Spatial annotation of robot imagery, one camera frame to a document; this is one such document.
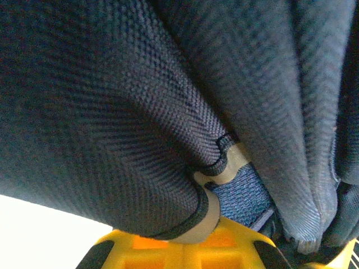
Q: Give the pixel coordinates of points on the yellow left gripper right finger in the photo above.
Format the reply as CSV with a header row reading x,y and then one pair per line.
x,y
238,249

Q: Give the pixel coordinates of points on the navy blue backpack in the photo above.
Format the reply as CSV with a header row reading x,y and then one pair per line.
x,y
112,98

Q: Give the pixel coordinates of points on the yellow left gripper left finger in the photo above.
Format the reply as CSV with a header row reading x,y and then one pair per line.
x,y
140,252

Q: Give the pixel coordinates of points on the white zipper pull tab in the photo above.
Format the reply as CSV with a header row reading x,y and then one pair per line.
x,y
204,224

